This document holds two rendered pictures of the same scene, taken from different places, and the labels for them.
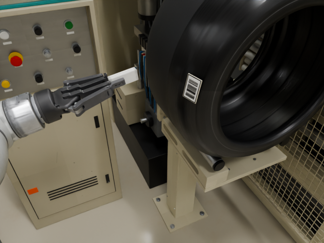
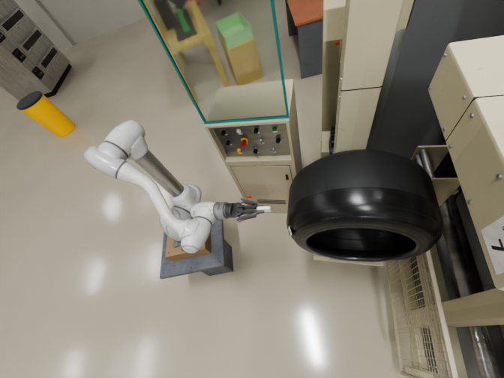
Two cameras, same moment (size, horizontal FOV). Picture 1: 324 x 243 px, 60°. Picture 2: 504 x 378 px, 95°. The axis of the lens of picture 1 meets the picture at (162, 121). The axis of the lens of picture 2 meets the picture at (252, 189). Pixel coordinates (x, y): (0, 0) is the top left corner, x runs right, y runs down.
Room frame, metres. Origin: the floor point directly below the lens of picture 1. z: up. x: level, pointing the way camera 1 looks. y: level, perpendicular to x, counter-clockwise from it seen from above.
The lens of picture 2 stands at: (0.27, -0.34, 2.22)
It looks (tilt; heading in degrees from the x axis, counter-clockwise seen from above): 55 degrees down; 55
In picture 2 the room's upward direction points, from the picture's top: 24 degrees counter-clockwise
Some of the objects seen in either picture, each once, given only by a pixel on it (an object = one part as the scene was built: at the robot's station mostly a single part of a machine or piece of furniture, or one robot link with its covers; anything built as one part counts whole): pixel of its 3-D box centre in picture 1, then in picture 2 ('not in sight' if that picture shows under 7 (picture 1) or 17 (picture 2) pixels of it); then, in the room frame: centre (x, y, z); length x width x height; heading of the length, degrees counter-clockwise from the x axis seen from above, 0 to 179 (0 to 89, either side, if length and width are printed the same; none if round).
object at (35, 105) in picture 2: not in sight; (48, 115); (0.64, 5.04, 0.35); 0.46 x 0.44 x 0.70; 42
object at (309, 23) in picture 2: not in sight; (314, 23); (3.92, 1.50, 0.39); 1.45 x 0.75 x 0.78; 37
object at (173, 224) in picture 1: (179, 206); not in sight; (1.06, -0.11, 0.01); 0.27 x 0.27 x 0.02; 25
